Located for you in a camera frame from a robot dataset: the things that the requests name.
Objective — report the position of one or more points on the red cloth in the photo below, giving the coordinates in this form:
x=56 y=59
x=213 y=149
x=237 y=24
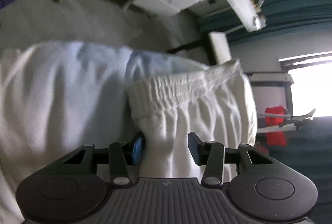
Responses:
x=275 y=122

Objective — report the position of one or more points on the white pants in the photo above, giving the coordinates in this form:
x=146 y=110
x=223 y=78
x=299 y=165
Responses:
x=207 y=109

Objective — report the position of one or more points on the white panel with black edge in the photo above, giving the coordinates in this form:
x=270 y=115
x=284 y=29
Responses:
x=220 y=47

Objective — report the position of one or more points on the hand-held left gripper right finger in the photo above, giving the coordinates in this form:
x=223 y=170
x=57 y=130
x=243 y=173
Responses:
x=196 y=149

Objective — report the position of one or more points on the black framed window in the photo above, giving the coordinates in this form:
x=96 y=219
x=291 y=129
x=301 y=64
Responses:
x=311 y=86

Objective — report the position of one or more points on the white elastic-waist shorts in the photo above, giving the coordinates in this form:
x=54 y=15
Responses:
x=51 y=96

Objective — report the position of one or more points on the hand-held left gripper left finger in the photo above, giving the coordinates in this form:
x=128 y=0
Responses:
x=138 y=149

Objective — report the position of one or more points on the teal curtain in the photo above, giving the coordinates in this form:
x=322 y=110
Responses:
x=285 y=13

